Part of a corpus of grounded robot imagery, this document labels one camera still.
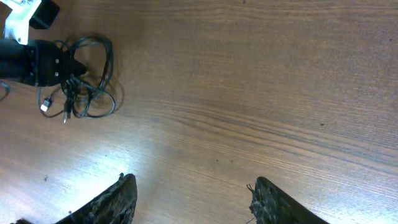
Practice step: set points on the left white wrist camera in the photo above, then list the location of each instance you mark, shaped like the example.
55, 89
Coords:
38, 14

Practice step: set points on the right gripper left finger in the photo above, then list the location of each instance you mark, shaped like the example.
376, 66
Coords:
115, 205

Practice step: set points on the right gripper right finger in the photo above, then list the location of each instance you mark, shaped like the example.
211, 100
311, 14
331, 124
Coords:
271, 205

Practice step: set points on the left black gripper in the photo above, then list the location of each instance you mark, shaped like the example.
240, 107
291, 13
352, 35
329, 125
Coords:
39, 63

